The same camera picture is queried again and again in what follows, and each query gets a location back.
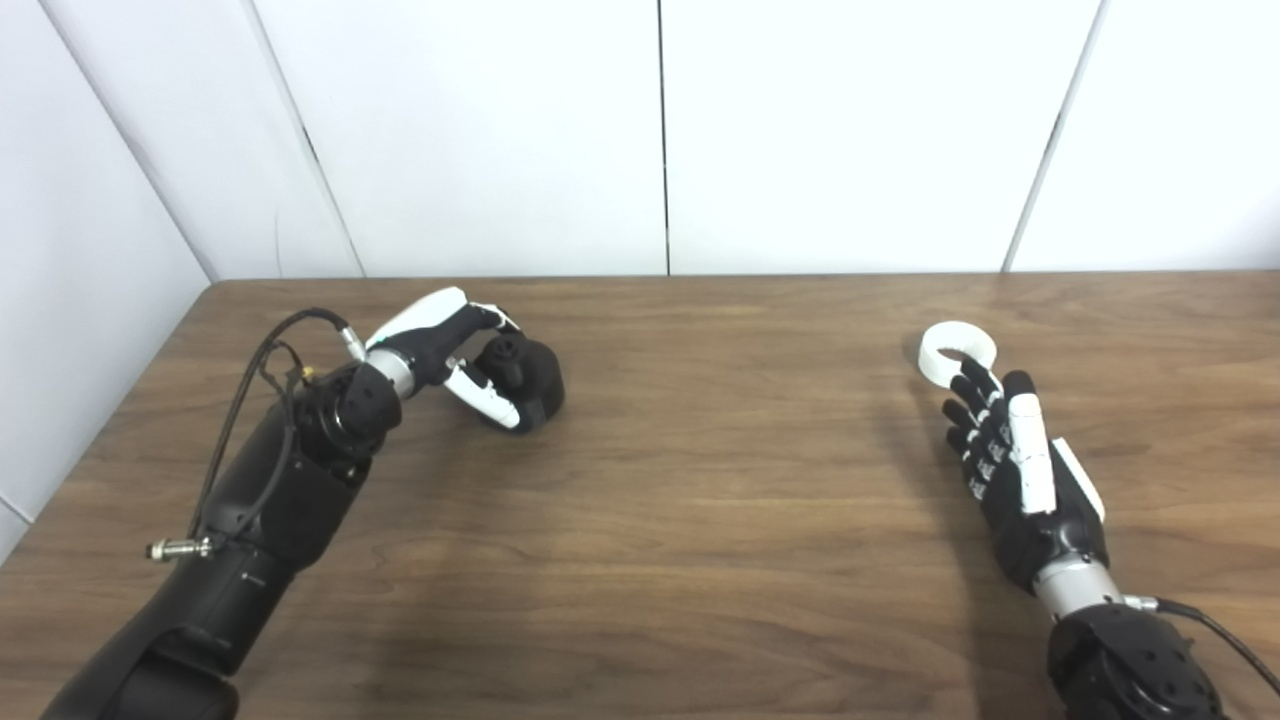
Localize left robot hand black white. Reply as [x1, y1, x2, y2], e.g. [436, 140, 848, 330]
[362, 287, 523, 433]

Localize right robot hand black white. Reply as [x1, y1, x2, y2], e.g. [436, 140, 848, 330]
[940, 358, 1126, 621]

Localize round black plastic part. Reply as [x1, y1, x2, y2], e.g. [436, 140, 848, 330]
[470, 335, 566, 435]

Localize white plastic ring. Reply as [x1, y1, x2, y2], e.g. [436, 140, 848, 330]
[918, 320, 999, 389]

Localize thin left arm wires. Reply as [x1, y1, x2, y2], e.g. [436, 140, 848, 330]
[260, 342, 316, 401]

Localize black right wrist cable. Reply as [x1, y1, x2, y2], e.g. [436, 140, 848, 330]
[1120, 594, 1280, 696]

